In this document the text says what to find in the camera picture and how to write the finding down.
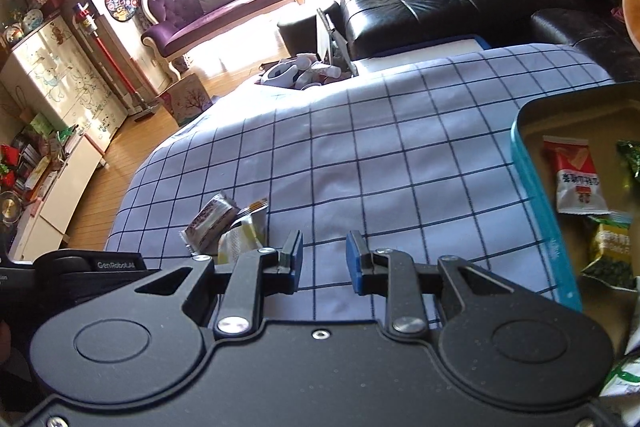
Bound brown white snack packet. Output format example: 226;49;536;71
180;191;241;255

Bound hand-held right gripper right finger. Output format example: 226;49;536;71
346;229;516;338

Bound tree print paper bag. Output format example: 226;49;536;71
157;73;213;128

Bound purple chaise longue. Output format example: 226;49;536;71
141;0;335;80

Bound white cabinet rabbit print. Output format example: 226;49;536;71
0;16;128;142

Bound teal tin box gold inside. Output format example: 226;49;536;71
510;81;640;358

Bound red white snack packet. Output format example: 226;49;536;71
542;135;611;215

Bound round orange plush cushion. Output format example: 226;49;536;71
621;0;640;48

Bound low white cabinet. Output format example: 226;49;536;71
10;132;108;260

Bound box of shoes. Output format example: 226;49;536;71
257;53;351;92

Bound colourful clutter pile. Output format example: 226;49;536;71
0;112;81;208

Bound round colourful wall board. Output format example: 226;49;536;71
104;0;141;24

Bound black framed panel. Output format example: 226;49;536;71
316;7;358;78

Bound black ottoman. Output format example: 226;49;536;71
276;14;321;58

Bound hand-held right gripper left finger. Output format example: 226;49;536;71
132;229;304;340

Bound green yellow snack packet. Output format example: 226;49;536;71
580;213;636;292

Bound cabinet top ornaments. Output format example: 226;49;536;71
0;0;63;50

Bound red stick vacuum cleaner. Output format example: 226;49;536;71
72;2;161;122

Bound blue checked tablecloth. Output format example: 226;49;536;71
107;43;616;323

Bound white board blue edge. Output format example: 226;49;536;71
355;36;486;62

